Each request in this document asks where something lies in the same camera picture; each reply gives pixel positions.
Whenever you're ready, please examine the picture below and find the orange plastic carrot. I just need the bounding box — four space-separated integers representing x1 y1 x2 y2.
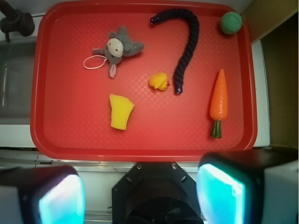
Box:
209 69 228 139

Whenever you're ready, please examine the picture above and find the yellow sponge piece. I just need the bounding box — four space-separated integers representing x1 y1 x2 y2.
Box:
109 94 135 130

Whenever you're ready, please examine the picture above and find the metal sink basin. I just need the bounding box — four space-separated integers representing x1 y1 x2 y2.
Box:
0 41 36 125

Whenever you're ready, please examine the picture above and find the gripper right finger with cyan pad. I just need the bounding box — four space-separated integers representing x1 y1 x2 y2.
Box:
196 149 299 224

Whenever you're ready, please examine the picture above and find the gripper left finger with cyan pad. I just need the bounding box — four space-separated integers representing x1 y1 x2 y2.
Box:
0 166 86 224

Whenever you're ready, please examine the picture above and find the yellow rubber duck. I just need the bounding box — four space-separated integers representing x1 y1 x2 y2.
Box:
149 72 169 91

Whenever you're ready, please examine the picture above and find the dark blue rope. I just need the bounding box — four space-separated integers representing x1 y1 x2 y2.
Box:
149 8 200 95

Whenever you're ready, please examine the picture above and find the red plastic tray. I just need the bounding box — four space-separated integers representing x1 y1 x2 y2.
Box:
30 0 257 161

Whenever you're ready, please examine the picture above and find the grey plush donkey toy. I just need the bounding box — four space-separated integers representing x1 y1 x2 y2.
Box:
83 26 145 78

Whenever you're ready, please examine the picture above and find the green textured ball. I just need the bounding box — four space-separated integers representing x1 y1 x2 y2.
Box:
220 12 242 35

